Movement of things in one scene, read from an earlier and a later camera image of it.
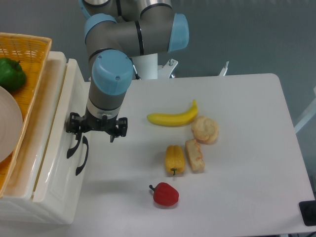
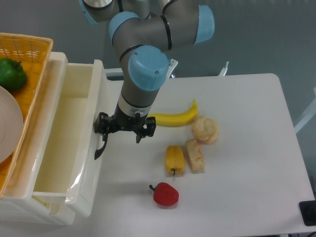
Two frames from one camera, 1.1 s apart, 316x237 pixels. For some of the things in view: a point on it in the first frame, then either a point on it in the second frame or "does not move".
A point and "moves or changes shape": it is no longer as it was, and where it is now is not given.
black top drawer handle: (70, 150) to (98, 152)
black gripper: (90, 122) to (103, 124)
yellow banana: (179, 119) does not move
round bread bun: (205, 130) does not move
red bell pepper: (165, 194) does not move
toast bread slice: (195, 155) does not move
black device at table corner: (308, 212) does not move
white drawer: (62, 166) moves or changes shape
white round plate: (11, 127) does not move
